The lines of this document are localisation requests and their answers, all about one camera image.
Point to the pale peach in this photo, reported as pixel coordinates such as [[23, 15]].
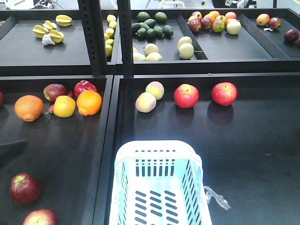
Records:
[[145, 103], [156, 89]]

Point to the large orange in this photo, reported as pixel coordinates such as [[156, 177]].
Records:
[[89, 103], [29, 107]]

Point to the red apple middle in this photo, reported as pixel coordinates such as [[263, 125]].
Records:
[[186, 96]]

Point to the red apple far left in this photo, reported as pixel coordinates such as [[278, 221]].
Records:
[[1, 98]]

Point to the red apple right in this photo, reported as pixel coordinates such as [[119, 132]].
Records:
[[224, 93]]

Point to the red chili pepper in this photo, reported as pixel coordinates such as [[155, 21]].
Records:
[[50, 109]]

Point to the black wooden fruit display stand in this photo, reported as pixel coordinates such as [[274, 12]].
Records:
[[250, 149]]

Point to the pale peach front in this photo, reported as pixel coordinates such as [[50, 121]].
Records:
[[145, 103]]

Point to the pale yellow pear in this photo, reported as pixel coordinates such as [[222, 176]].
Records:
[[186, 51]]

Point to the yellow apple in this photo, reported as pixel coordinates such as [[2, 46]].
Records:
[[64, 106]]

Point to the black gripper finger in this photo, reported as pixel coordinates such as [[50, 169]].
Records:
[[9, 151]]

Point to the upper black fruit tray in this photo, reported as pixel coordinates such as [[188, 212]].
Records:
[[252, 49]]

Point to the pale peach back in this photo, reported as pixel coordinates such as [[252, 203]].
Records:
[[156, 89]]

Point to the large orange right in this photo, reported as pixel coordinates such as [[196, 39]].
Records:
[[89, 103]]

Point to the clear plastic strip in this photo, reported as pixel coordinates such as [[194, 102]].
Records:
[[220, 200]]

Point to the pink red apple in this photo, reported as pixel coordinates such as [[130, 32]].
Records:
[[41, 217]]

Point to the white garlic bulb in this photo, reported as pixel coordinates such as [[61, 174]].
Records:
[[46, 40]]

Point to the dark red mango apple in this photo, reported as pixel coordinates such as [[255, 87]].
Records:
[[52, 91]]

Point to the light blue plastic basket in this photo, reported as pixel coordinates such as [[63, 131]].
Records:
[[158, 182]]

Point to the large orange left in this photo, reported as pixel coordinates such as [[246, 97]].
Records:
[[29, 107]]

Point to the red bell pepper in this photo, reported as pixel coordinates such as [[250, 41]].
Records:
[[82, 86]]

